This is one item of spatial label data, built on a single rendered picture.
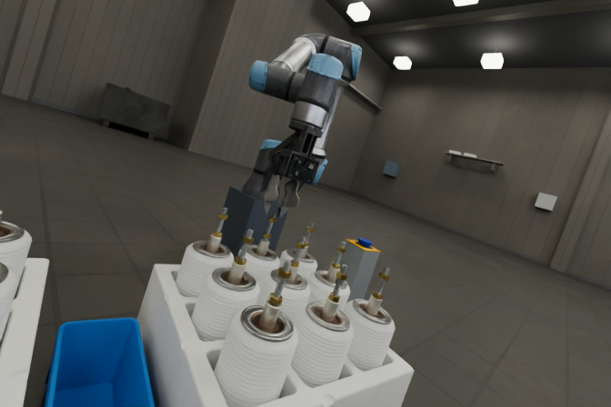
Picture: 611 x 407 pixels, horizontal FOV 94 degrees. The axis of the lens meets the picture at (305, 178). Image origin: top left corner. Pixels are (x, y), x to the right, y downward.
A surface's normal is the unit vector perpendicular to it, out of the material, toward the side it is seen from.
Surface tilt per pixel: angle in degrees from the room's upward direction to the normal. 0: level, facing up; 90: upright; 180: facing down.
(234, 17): 90
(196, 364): 0
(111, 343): 88
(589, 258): 90
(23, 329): 0
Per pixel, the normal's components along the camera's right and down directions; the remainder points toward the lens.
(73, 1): 0.67, 0.26
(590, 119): -0.66, -0.19
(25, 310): 0.32, -0.95
